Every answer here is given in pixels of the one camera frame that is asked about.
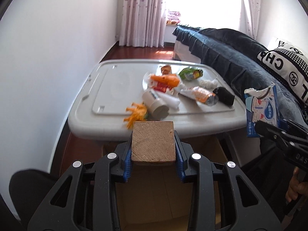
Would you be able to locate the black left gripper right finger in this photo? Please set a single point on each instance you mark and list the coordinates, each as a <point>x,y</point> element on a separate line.
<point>223,198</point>

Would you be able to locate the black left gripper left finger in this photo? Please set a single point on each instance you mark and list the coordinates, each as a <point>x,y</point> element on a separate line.
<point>84,197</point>

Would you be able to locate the wooden block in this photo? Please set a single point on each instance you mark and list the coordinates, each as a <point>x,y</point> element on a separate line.
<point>153,142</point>

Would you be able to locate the white paper cup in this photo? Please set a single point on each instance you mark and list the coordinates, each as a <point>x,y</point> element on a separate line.
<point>155,105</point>

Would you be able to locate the orange yellow shredded wrapper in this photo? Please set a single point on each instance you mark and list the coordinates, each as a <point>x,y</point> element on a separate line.
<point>138,112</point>

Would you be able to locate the black bag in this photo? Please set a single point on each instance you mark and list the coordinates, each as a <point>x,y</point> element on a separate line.
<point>224,96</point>

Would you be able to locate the red white snack wrapper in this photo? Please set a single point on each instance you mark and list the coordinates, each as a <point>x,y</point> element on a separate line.
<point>158,86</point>

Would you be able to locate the orange snack wrapper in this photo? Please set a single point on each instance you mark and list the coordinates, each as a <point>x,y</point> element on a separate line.
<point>170,80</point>

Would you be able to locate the green seaweed snack bag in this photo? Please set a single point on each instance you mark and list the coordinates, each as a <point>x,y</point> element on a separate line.
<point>190,73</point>

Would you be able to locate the right hand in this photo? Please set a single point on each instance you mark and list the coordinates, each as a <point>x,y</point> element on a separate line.
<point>296,188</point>

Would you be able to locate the cardboard box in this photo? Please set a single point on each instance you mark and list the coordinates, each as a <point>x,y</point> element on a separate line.
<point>153,198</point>

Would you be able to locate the grey plastic bin lid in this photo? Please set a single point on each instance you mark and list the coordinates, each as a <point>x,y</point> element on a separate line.
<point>100,107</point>

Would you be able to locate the black white printed pillow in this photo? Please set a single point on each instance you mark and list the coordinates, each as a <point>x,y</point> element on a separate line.
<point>288,64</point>

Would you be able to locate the dark blue bed blanket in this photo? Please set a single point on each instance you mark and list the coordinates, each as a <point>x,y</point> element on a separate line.
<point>233,55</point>

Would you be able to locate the pink patterned curtain right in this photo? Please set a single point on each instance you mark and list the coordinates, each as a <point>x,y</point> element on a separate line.
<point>252,10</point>

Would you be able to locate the pink patterned curtain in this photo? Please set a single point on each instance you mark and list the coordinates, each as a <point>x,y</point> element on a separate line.
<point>252,10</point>
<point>143,23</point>

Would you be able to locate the folded pink cloth on sill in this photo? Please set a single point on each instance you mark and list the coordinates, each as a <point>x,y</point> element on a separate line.
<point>173,17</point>

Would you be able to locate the pink patterned curtain left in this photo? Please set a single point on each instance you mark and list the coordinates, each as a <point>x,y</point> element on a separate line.
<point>143,23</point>

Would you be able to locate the white bed frame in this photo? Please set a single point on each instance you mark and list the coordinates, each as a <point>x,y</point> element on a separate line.
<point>182,53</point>

